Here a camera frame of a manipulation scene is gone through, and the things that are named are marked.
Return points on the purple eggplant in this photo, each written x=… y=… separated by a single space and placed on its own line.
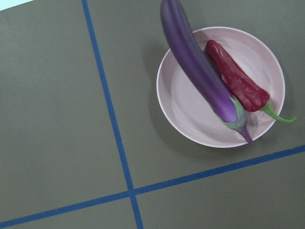
x=198 y=68

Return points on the red chili pepper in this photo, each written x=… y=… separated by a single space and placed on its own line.
x=252 y=97

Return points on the pink plate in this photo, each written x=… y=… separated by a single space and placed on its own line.
x=189 y=113

